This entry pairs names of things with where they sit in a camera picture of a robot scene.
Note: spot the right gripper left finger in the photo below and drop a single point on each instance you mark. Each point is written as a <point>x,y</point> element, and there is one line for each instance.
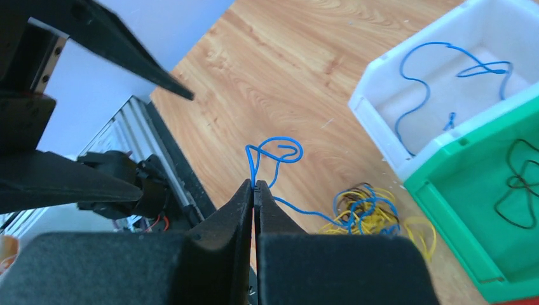
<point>209,264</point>

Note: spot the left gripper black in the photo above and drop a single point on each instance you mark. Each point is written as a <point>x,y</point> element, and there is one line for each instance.
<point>29,54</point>

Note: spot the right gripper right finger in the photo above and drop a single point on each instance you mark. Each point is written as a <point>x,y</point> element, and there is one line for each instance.
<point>295,267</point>

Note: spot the green plastic bin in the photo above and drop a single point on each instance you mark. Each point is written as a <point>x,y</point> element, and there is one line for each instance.
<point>481,193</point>

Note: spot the white plastic bin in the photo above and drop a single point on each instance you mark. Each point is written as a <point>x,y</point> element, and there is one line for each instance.
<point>469,67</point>

